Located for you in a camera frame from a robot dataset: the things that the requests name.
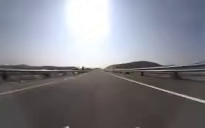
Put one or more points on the dark distant hill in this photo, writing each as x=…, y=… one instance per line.
x=136, y=65

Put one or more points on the grey asphalt road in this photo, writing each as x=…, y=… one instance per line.
x=100, y=100

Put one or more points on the grey metal guardrail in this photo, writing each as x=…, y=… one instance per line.
x=176, y=70
x=23, y=70

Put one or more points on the low distant hill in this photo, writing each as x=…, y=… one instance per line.
x=23, y=66

